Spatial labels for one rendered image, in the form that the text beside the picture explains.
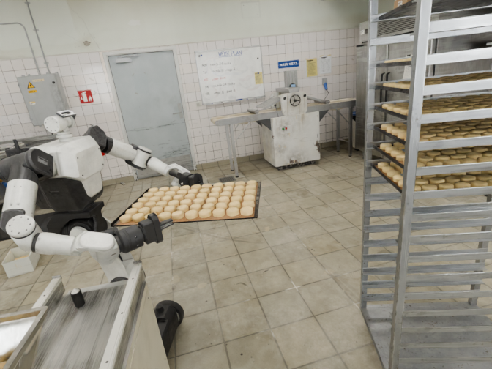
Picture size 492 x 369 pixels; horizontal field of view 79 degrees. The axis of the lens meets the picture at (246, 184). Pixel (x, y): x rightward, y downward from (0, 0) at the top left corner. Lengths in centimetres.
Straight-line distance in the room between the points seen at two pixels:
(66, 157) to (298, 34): 494
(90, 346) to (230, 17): 507
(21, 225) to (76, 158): 37
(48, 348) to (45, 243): 32
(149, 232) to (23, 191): 44
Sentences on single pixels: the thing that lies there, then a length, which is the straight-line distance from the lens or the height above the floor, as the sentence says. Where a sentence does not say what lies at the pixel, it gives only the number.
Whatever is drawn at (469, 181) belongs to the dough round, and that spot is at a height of 105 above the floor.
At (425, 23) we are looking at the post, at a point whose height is 160.
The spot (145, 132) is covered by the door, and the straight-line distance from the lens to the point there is 541.
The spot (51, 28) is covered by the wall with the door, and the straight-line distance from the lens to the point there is 558.
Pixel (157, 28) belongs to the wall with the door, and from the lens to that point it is 538.
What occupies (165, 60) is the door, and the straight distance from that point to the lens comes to 536.
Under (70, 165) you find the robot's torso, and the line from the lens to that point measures 142.
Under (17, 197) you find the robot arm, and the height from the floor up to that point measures 122.
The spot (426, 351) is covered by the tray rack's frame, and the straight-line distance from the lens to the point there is 190.
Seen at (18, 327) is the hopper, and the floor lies 131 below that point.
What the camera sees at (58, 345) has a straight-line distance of 113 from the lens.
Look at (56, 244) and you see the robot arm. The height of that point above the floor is 107.
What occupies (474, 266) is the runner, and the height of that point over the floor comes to 42.
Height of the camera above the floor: 152
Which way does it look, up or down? 20 degrees down
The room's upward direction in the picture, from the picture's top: 7 degrees counter-clockwise
